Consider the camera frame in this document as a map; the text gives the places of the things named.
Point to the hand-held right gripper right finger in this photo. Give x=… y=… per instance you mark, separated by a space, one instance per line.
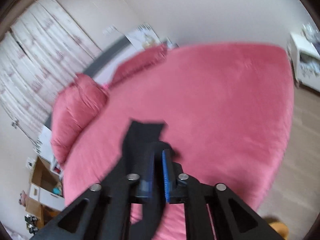
x=167 y=177

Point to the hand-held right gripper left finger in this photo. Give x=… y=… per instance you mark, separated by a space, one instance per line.
x=149 y=177

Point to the black pants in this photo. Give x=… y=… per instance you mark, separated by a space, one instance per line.
x=142 y=136

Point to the pink bed blanket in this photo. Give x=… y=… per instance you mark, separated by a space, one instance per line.
x=215 y=105

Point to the pink pillow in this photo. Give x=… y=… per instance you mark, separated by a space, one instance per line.
x=75 y=110
x=140 y=62

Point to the white storage box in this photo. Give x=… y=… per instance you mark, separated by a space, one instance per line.
x=47 y=197

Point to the brown cardboard box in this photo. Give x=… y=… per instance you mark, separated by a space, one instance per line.
x=42 y=175

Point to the orange rounded object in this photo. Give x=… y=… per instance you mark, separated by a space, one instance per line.
x=278 y=227

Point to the grey bed headboard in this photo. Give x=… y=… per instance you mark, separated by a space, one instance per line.
x=105 y=55

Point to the white patterned curtain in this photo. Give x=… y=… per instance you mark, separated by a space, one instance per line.
x=40 y=55

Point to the white nightstand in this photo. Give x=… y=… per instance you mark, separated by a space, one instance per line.
x=303 y=62

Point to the white printed wall paper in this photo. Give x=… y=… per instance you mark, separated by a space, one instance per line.
x=143 y=36

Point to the white wall socket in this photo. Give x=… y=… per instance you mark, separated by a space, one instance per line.
x=109 y=30

